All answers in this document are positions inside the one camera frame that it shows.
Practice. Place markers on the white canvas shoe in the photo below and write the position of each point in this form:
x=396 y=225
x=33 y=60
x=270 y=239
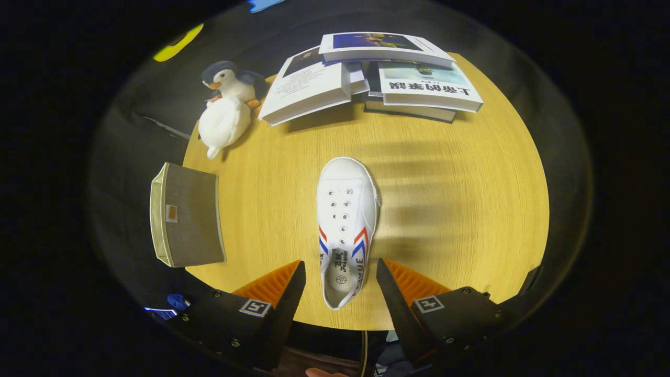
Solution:
x=345 y=199

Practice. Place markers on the small blue object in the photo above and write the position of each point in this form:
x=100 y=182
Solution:
x=178 y=302

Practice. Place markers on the blue cover book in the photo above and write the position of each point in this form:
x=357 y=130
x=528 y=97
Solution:
x=382 y=47

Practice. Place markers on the landscape cover book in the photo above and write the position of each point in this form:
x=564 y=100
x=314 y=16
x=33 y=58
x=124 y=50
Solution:
x=429 y=86

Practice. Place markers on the grey fabric storage box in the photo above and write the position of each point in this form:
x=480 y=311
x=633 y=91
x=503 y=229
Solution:
x=191 y=214

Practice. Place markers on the blue glowing screen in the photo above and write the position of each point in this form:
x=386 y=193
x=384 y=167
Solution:
x=159 y=313

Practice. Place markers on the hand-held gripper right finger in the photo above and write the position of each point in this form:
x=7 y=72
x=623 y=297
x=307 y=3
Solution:
x=455 y=319

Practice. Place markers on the white book with portrait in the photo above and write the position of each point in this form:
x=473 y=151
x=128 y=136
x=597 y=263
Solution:
x=309 y=86

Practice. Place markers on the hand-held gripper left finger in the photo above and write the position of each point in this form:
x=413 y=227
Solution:
x=230 y=324

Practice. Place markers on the white plush toy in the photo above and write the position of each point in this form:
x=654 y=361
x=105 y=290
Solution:
x=225 y=123

